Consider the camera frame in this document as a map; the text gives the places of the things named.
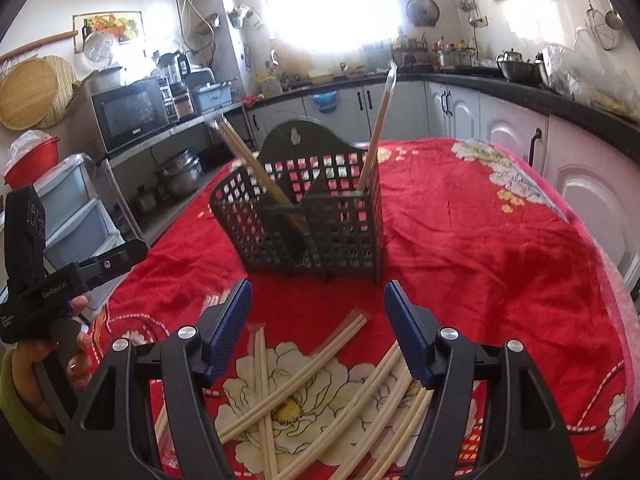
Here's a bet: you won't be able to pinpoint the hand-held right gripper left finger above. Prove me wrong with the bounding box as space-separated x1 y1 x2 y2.
57 278 253 480

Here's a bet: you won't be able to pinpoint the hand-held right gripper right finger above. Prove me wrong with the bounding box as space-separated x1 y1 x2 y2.
384 280 583 480

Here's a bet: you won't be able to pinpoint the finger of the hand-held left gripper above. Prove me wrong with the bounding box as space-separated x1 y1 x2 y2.
75 239 149 292

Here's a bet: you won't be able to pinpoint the bunch of chopsticks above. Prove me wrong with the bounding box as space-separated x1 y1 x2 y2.
152 310 436 480

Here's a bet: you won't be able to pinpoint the black perforated utensil holder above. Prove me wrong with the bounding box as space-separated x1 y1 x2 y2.
209 120 386 286

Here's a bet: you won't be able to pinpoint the person's left forearm green sleeve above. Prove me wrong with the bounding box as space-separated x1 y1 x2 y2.
0 350 36 466

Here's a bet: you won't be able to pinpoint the hanging kitchen utensils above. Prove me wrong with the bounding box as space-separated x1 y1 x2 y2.
454 0 484 27

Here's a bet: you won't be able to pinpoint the person's left hand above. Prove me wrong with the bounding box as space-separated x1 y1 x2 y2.
7 296 94 411

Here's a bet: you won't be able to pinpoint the red plastic basin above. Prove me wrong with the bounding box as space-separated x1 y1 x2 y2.
4 134 62 189

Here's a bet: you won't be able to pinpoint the red floral blanket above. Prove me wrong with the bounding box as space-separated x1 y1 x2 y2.
92 137 640 480

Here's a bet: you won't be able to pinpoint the stacked steel pots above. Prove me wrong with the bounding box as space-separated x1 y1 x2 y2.
154 149 203 197

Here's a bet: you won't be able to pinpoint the stainless steel shelf table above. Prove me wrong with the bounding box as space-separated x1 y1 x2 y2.
95 102 247 246

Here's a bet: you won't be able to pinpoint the round bamboo board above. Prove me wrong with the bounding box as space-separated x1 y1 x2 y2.
0 57 58 131

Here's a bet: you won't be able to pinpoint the black microwave oven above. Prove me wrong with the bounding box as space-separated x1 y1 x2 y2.
91 76 180 155

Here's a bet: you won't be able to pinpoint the round woven mat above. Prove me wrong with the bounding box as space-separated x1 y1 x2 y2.
35 55 79 129

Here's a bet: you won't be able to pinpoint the blue-grey plastic box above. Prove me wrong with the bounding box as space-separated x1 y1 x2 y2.
192 82 233 113

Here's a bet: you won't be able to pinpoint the wooden rolling pin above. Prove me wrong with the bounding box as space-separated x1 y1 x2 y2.
0 30 80 61

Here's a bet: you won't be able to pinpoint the blender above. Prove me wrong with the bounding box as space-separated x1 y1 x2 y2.
157 51 196 120

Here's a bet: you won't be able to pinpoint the white desk fan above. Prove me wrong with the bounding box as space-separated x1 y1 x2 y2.
82 30 121 68

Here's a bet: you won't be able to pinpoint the white kitchen cabinets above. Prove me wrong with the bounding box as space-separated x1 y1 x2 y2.
245 77 640 281

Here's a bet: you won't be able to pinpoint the fruit picture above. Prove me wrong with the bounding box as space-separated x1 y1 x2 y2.
72 10 141 53

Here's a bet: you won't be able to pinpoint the blue hanging bin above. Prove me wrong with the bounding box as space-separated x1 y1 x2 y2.
310 91 341 113

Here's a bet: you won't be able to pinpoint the steel cooking pot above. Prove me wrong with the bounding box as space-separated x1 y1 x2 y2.
435 49 476 68

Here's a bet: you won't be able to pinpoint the steel bowl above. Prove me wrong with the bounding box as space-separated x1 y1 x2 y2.
500 60 546 87

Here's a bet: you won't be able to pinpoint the row of condiment bottles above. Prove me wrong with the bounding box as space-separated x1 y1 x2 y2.
392 26 478 58

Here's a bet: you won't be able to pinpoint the clear plastic bag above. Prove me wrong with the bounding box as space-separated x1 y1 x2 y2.
542 44 640 121

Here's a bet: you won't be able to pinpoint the window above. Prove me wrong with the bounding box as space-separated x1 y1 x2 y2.
265 0 401 54

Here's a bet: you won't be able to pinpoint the round wall fan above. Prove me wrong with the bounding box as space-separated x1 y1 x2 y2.
405 0 441 27

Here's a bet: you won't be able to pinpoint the wire mesh strainer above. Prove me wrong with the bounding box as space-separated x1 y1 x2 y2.
575 0 616 52

